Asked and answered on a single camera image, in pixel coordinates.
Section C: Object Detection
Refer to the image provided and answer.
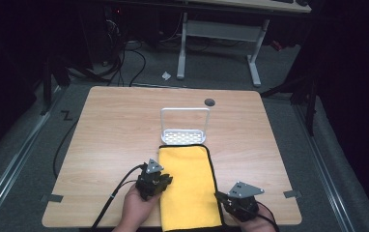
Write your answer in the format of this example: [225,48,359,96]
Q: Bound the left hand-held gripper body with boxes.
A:
[135,158,167,201]

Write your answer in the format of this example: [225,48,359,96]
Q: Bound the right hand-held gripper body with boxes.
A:
[223,181,266,222]

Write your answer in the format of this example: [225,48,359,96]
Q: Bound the yellow cloth with black trim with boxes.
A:
[157,144,226,232]

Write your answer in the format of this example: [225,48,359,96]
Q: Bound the person's right hand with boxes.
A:
[234,204,279,232]

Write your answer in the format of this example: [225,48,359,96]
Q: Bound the person's left hand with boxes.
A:
[120,185,163,230]

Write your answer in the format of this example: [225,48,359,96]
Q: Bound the black metal stand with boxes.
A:
[259,72,321,137]
[40,52,72,117]

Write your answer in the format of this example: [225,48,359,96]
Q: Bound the desk with white metal legs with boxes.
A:
[176,0,312,88]

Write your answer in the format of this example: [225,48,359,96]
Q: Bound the right hand-held gripper black cable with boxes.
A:
[255,201,279,232]

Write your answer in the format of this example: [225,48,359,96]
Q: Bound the hand-held gripper black cable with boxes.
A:
[255,201,279,232]
[90,163,147,232]

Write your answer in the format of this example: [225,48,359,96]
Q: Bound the left hand-held gripper black cable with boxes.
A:
[90,163,147,232]

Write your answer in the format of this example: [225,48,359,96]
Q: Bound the white wire rack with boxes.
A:
[159,106,212,147]

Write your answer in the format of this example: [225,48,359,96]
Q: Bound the metal floor rail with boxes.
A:
[292,102,356,232]
[0,86,63,226]

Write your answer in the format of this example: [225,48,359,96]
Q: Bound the thin black floor cable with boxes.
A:
[52,119,79,180]

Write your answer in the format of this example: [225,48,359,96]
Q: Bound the bundle of black cables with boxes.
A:
[99,6,148,88]

